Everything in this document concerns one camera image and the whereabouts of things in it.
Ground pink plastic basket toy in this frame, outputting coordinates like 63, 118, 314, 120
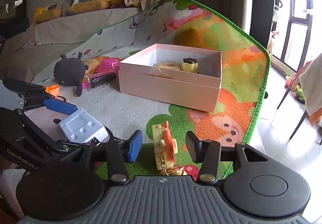
96, 58, 120, 73

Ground pink cardboard box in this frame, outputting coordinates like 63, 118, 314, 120
118, 44, 222, 112

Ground yellow plush at left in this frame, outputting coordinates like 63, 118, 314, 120
32, 4, 62, 25

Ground black cylindrical tube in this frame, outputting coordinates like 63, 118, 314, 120
89, 72, 117, 88

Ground long yellow plush pillow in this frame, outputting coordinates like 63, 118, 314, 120
68, 0, 111, 15

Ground yellow brown pudding toy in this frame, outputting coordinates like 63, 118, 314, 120
181, 58, 198, 73

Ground beige knitted cloth toy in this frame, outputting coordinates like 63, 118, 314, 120
154, 61, 182, 71

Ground orange plastic cup toy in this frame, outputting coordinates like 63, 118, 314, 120
45, 84, 60, 98

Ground yellow pink cake toy keychain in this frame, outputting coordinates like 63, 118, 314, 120
152, 121, 186, 176

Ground white electronic device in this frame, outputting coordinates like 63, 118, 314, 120
59, 108, 110, 146

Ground black round plush toy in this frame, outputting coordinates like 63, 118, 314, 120
54, 52, 88, 97

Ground chair with cream cloth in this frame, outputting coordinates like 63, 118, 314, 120
277, 54, 321, 139

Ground colourful children play mat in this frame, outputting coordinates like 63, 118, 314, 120
30, 0, 272, 180

